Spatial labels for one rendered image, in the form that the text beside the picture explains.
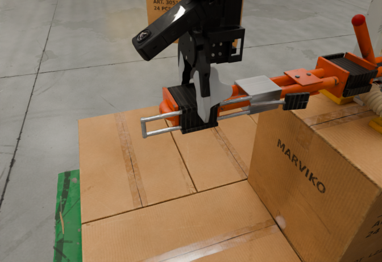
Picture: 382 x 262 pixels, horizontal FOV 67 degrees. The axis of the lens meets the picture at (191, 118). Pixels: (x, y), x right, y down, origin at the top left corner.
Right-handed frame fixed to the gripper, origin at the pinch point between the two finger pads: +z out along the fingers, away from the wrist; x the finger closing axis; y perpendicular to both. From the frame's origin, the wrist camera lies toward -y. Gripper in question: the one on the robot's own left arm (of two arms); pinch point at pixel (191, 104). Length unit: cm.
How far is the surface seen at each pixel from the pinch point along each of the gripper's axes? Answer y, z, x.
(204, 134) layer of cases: 26, 53, 51
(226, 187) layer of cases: 21, 53, 21
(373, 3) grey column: 168, 22, 104
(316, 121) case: 32.7, 13.3, 1.2
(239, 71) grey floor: 125, 107, 195
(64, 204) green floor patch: -47, 108, 82
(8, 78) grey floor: -97, 107, 262
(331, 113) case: 38.6, 13.3, 2.8
